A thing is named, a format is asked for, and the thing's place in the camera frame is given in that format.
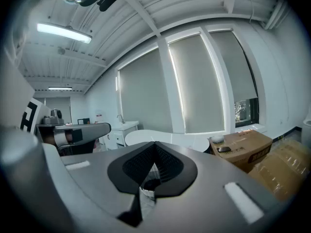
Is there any white sink cabinet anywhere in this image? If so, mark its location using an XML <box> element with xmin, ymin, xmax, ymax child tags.
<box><xmin>104</xmin><ymin>120</ymin><xmax>140</xmax><ymax>150</ymax></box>

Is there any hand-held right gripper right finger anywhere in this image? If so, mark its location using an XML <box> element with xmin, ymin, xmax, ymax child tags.
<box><xmin>139</xmin><ymin>141</ymin><xmax>290</xmax><ymax>233</ymax></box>

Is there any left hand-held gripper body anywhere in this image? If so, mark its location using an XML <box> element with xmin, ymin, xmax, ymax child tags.
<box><xmin>19</xmin><ymin>97</ymin><xmax>95</xmax><ymax>155</ymax></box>

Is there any brown cardboard box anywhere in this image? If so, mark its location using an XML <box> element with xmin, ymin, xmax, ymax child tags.
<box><xmin>208</xmin><ymin>129</ymin><xmax>274</xmax><ymax>174</ymax></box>

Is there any white bathtub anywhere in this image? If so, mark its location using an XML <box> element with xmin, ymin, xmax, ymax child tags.
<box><xmin>124</xmin><ymin>129</ymin><xmax>211</xmax><ymax>154</ymax></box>

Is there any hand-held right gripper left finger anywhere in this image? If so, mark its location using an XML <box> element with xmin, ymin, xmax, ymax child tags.
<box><xmin>60</xmin><ymin>141</ymin><xmax>156</xmax><ymax>219</ymax></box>

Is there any grey roller blind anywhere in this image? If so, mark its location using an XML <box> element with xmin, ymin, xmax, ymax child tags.
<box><xmin>168</xmin><ymin>33</ymin><xmax>225</xmax><ymax>134</ymax></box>
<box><xmin>209</xmin><ymin>30</ymin><xmax>259</xmax><ymax>103</ymax></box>
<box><xmin>118</xmin><ymin>48</ymin><xmax>173</xmax><ymax>133</ymax></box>

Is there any brown tape-wrapped package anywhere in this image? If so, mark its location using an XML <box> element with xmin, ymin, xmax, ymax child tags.
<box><xmin>247</xmin><ymin>139</ymin><xmax>311</xmax><ymax>201</ymax></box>

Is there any white ceiling duct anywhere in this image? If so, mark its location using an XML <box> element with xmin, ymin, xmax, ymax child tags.
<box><xmin>264</xmin><ymin>0</ymin><xmax>291</xmax><ymax>31</ymax></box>

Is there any dark window pane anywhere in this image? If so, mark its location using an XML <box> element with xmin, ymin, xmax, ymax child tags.
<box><xmin>234</xmin><ymin>98</ymin><xmax>259</xmax><ymax>128</ymax></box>

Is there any white toilet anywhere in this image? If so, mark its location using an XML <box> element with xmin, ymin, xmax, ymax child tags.
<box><xmin>300</xmin><ymin>112</ymin><xmax>311</xmax><ymax>150</ymax></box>

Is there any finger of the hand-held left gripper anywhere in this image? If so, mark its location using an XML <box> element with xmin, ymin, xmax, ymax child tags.
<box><xmin>54</xmin><ymin>122</ymin><xmax>112</xmax><ymax>148</ymax></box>

